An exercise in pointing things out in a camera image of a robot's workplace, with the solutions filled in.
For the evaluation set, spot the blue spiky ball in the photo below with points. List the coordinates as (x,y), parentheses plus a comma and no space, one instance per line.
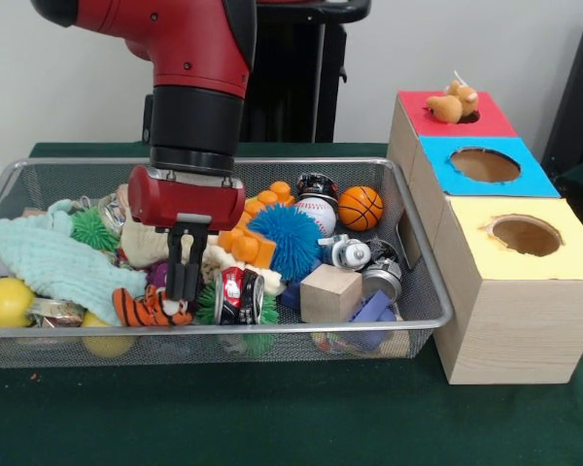
(284,242)

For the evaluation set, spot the mint green cloth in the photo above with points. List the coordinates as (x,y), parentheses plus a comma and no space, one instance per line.
(53,257)

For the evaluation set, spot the dark green table cloth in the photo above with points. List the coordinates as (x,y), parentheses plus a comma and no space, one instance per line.
(272,417)

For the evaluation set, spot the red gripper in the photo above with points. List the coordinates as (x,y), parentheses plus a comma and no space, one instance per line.
(189,201)

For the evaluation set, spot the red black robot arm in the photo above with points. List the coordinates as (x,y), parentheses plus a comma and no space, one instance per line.
(184,48)

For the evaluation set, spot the orange basketball toy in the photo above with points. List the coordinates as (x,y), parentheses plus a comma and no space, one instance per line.
(362,209)

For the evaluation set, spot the yellow ball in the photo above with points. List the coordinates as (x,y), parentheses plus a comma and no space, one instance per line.
(2,303)

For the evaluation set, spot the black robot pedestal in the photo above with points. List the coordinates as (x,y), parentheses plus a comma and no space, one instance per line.
(296,73)

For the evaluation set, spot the wooden box with three holes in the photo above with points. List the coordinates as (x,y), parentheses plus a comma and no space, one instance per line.
(515,330)

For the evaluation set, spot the orange striped tiger plush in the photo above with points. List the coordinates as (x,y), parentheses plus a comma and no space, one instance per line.
(136,310)

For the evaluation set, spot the cream knitted cloth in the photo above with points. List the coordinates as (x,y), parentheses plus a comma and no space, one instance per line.
(146,242)

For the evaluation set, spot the silver mesh bin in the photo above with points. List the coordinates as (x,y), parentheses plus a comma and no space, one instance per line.
(175,350)

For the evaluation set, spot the wooden cube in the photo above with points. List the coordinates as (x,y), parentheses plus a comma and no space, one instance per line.
(328,293)

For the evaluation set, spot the brown plush toy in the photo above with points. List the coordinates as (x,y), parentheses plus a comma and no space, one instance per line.
(447,107)

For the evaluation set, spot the red black soda can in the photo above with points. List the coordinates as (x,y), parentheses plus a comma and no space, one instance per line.
(238,296)

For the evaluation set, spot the white baseball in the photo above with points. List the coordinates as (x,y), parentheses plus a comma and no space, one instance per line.
(316,213)

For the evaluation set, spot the orange building block toy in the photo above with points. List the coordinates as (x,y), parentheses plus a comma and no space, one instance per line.
(257,247)

